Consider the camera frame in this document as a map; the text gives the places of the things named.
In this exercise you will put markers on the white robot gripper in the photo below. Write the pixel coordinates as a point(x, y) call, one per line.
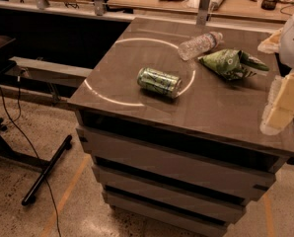
point(293, 41)

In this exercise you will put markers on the green soda can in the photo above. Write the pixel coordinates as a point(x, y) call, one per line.
point(159, 82)

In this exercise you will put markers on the green crumpled chip bag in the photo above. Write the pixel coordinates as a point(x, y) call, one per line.
point(232, 64)

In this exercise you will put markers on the black round cup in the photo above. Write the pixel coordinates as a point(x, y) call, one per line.
point(269, 4)

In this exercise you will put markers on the clear plastic water bottle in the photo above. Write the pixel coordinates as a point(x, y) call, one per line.
point(194, 47)

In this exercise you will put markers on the grey drawer cabinet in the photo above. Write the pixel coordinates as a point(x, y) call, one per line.
point(194, 161)

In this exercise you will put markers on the black stand base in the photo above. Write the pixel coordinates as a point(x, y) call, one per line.
point(44, 166)

